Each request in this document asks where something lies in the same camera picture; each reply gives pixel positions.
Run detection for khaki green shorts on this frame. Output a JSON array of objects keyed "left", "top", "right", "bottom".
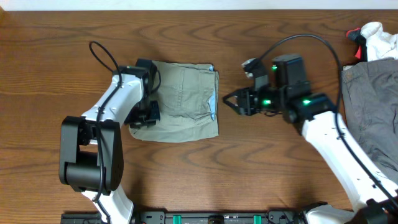
[{"left": 129, "top": 61, "right": 219, "bottom": 143}]

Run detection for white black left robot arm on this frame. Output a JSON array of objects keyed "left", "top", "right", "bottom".
[{"left": 59, "top": 60, "right": 161, "bottom": 223}]

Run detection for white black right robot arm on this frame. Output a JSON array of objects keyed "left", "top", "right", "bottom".
[{"left": 223, "top": 54, "right": 397, "bottom": 223}]

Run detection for grey trousers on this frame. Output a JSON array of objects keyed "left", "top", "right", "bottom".
[{"left": 342, "top": 58, "right": 397, "bottom": 182}]

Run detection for red black garment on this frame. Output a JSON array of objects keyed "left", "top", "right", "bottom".
[{"left": 346, "top": 27, "right": 368, "bottom": 62}]

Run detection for white cloth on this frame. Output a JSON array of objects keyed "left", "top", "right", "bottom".
[{"left": 361, "top": 22, "right": 397, "bottom": 62}]

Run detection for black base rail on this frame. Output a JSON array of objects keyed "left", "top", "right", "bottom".
[{"left": 60, "top": 208, "right": 308, "bottom": 224}]

